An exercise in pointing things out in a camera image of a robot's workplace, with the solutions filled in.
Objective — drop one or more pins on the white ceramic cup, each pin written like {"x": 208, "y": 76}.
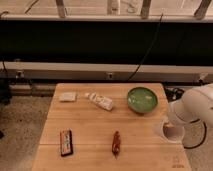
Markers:
{"x": 170, "y": 132}

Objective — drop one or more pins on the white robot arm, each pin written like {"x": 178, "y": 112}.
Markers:
{"x": 195, "y": 103}

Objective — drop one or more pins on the green ceramic bowl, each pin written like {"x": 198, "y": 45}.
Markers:
{"x": 142, "y": 100}

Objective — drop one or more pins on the white tube with label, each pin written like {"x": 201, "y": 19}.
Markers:
{"x": 101, "y": 101}

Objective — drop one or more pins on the pale sponge block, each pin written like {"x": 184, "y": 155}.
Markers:
{"x": 68, "y": 97}

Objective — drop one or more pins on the wooden table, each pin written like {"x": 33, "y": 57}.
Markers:
{"x": 93, "y": 130}

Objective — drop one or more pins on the red pocket knife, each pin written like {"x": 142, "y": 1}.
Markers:
{"x": 116, "y": 144}

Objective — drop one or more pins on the dark chocolate bar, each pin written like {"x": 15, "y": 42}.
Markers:
{"x": 66, "y": 146}

